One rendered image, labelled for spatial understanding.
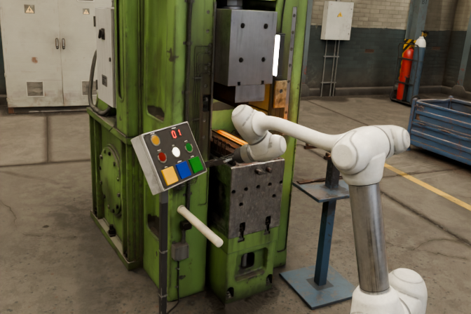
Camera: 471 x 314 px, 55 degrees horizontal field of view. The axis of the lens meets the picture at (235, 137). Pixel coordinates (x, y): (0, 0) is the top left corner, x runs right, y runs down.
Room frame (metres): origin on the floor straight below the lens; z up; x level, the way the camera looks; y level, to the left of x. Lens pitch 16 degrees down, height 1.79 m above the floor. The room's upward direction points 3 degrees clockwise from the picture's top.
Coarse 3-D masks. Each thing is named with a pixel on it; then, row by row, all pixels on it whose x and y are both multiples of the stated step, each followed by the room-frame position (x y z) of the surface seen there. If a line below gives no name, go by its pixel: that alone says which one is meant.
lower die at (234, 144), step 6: (216, 132) 2.81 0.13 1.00; (228, 132) 2.84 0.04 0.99; (216, 138) 2.71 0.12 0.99; (222, 138) 2.71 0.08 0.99; (228, 138) 2.68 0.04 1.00; (240, 138) 2.72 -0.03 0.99; (210, 144) 2.67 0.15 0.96; (216, 144) 2.62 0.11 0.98; (222, 144) 2.61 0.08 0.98; (234, 144) 2.59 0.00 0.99; (240, 144) 2.57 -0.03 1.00; (222, 150) 2.55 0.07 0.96; (228, 150) 2.51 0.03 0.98; (234, 150) 2.51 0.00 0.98
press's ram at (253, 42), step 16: (224, 16) 2.49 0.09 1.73; (240, 16) 2.47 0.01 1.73; (256, 16) 2.52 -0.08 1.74; (272, 16) 2.58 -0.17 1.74; (224, 32) 2.48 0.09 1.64; (240, 32) 2.47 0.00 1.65; (256, 32) 2.53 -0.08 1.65; (272, 32) 2.58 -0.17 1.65; (224, 48) 2.48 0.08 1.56; (240, 48) 2.47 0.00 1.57; (256, 48) 2.53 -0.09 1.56; (272, 48) 2.59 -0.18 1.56; (224, 64) 2.47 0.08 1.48; (240, 64) 2.48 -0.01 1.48; (256, 64) 2.53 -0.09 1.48; (272, 64) 2.59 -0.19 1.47; (224, 80) 2.47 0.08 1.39; (240, 80) 2.48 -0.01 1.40; (256, 80) 2.54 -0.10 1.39; (272, 80) 2.60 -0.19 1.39
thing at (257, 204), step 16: (272, 160) 2.56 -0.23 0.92; (224, 176) 2.46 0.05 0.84; (240, 176) 2.43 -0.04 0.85; (256, 176) 2.49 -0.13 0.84; (224, 192) 2.51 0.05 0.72; (240, 192) 2.43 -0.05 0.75; (256, 192) 2.49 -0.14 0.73; (272, 192) 2.56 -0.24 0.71; (208, 208) 2.66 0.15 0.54; (224, 208) 2.50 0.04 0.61; (240, 208) 2.44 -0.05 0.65; (256, 208) 2.50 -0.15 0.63; (272, 208) 2.56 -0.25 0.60; (224, 224) 2.47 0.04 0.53; (240, 224) 2.46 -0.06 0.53; (256, 224) 2.50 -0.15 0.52; (272, 224) 2.57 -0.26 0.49
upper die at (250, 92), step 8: (216, 88) 2.64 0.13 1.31; (224, 88) 2.56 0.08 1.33; (232, 88) 2.49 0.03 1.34; (240, 88) 2.48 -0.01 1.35; (248, 88) 2.51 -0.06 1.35; (256, 88) 2.54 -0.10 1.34; (264, 88) 2.57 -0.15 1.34; (224, 96) 2.56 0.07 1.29; (232, 96) 2.49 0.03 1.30; (240, 96) 2.48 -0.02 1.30; (248, 96) 2.51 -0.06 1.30; (256, 96) 2.54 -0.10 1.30
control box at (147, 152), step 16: (176, 128) 2.18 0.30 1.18; (144, 144) 1.98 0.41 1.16; (160, 144) 2.05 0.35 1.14; (176, 144) 2.13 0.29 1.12; (192, 144) 2.21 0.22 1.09; (144, 160) 1.98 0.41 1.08; (160, 160) 1.99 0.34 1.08; (176, 160) 2.07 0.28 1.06; (160, 176) 1.94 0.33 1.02; (192, 176) 2.10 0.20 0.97; (160, 192) 1.93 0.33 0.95
